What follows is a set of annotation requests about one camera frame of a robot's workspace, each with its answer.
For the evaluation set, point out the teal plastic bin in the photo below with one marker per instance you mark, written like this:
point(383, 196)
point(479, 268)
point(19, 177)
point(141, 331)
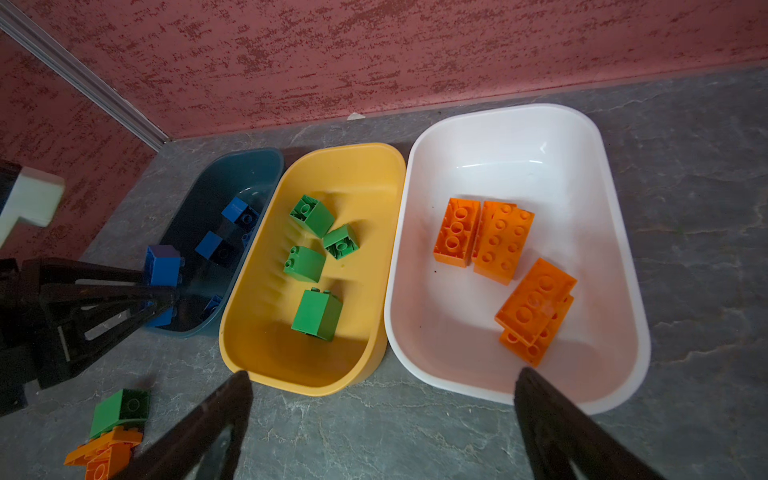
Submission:
point(205, 288)

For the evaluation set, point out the small green lego top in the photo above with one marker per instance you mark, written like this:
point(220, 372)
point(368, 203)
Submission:
point(341, 242)

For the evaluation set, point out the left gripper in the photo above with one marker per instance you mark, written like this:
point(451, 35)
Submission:
point(60, 316)

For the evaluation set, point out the orange lego diagonal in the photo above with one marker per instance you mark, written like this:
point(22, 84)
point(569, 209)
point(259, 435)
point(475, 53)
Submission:
point(502, 245)
point(109, 463)

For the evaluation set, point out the white plastic bin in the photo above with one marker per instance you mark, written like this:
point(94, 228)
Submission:
point(550, 160)

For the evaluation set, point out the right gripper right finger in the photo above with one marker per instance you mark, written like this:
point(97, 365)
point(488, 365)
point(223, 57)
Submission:
point(559, 438)

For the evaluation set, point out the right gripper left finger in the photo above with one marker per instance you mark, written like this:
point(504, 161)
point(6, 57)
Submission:
point(208, 440)

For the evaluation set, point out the orange lego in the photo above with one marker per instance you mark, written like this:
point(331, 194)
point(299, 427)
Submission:
point(489, 208)
point(534, 354)
point(457, 232)
point(118, 435)
point(535, 302)

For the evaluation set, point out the yellow plastic bin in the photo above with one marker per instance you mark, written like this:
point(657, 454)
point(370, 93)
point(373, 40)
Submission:
point(361, 185)

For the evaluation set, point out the blue lego top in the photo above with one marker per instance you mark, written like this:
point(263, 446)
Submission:
point(241, 214)
point(216, 249)

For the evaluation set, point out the small blue lego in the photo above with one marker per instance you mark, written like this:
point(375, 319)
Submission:
point(162, 267)

